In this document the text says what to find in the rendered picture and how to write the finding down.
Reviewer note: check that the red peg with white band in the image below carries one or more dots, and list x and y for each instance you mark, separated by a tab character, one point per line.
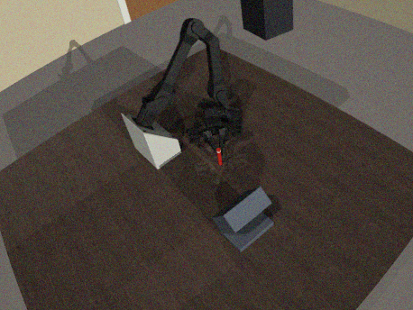
219	156

